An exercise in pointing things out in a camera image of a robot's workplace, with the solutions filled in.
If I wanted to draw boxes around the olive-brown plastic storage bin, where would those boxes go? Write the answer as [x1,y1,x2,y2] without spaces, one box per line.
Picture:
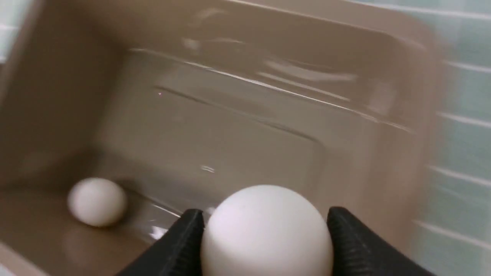
[0,0,453,276]

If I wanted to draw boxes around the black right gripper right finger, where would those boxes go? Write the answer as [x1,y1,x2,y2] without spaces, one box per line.
[327,207,433,276]

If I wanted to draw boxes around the plain white ping-pong ball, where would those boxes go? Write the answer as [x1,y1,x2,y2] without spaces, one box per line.
[67,177,129,228]

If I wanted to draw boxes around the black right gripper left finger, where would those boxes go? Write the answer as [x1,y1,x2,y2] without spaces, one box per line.
[117,209,204,276]

